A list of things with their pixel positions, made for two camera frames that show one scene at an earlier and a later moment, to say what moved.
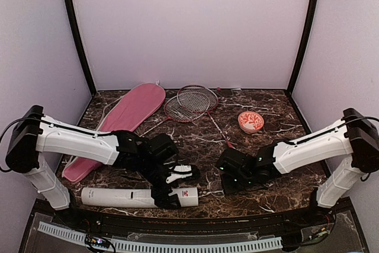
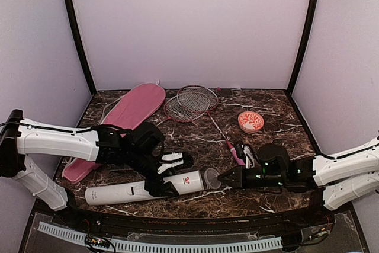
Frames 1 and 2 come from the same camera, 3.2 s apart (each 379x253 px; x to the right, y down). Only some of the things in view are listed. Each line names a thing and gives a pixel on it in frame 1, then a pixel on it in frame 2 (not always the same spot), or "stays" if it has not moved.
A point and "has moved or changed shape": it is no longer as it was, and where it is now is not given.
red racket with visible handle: x=199 y=99 stays
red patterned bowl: x=250 y=122 stays
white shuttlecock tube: x=132 y=198 has moved or changed shape
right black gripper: x=227 y=187 -> x=237 y=183
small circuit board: x=96 y=241 stays
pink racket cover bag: x=131 y=111 stays
